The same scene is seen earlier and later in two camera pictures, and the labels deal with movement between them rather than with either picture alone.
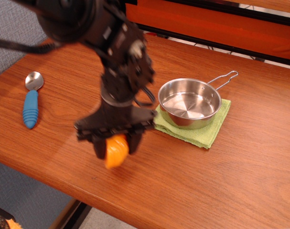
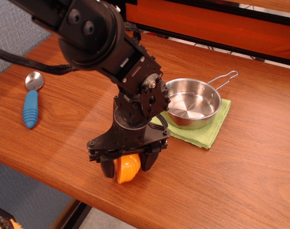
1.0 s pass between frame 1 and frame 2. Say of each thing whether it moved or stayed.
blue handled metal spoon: stayed
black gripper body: moved
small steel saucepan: stayed
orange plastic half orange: moved
